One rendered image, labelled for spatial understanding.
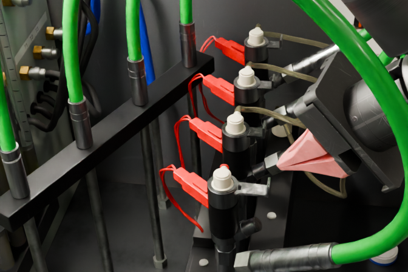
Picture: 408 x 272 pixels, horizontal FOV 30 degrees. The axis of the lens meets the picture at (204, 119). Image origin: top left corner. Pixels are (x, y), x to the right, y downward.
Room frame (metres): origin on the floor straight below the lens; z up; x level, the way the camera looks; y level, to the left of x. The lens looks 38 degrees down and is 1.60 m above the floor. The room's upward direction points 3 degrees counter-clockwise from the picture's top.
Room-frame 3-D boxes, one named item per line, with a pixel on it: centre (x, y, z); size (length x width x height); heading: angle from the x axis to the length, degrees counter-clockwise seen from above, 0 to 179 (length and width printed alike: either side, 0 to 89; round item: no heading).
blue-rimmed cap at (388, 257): (0.68, -0.23, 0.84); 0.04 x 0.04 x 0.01
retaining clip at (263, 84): (0.66, -0.06, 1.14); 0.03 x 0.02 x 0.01; 78
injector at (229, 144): (0.58, -0.04, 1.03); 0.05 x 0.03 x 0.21; 78
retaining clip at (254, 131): (0.58, -0.04, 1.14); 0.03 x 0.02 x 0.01; 78
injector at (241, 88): (0.66, -0.06, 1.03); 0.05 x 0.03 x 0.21; 78
